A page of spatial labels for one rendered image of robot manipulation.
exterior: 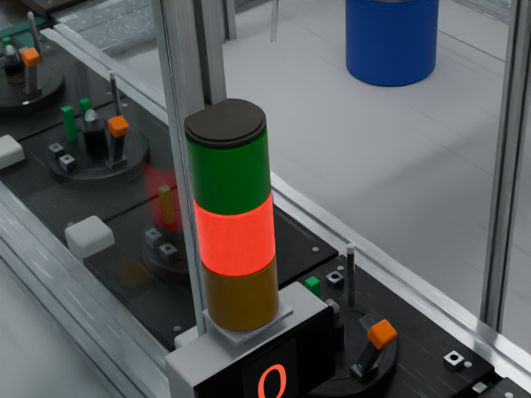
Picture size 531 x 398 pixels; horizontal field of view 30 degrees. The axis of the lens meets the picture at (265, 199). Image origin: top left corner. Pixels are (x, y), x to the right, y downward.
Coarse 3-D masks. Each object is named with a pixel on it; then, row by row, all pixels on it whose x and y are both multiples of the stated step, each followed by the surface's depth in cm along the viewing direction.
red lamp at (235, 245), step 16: (256, 208) 62; (272, 208) 63; (208, 224) 62; (224, 224) 61; (240, 224) 61; (256, 224) 62; (272, 224) 64; (208, 240) 63; (224, 240) 62; (240, 240) 62; (256, 240) 63; (272, 240) 64; (208, 256) 64; (224, 256) 63; (240, 256) 63; (256, 256) 63; (272, 256) 65; (224, 272) 64; (240, 272) 64
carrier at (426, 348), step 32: (352, 256) 103; (320, 288) 113; (352, 288) 106; (384, 288) 112; (352, 320) 106; (416, 320) 108; (352, 352) 102; (384, 352) 102; (416, 352) 104; (448, 352) 104; (352, 384) 98; (384, 384) 100; (416, 384) 101; (448, 384) 100
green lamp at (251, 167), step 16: (192, 144) 59; (256, 144) 59; (192, 160) 60; (208, 160) 59; (224, 160) 58; (240, 160) 59; (256, 160) 59; (192, 176) 61; (208, 176) 60; (224, 176) 59; (240, 176) 59; (256, 176) 60; (208, 192) 60; (224, 192) 60; (240, 192) 60; (256, 192) 61; (208, 208) 61; (224, 208) 61; (240, 208) 61
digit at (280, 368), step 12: (288, 348) 70; (264, 360) 69; (276, 360) 70; (288, 360) 71; (252, 372) 69; (264, 372) 70; (276, 372) 70; (288, 372) 71; (252, 384) 69; (264, 384) 70; (276, 384) 71; (288, 384) 72; (252, 396) 70; (264, 396) 71; (276, 396) 72; (288, 396) 73
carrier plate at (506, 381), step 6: (504, 378) 100; (498, 384) 100; (504, 384) 100; (510, 384) 100; (516, 384) 100; (492, 390) 99; (498, 390) 99; (504, 390) 99; (510, 390) 99; (516, 390) 99; (522, 390) 99; (480, 396) 99; (486, 396) 99; (492, 396) 99; (498, 396) 99; (504, 396) 99; (510, 396) 98; (516, 396) 98; (522, 396) 98; (528, 396) 98
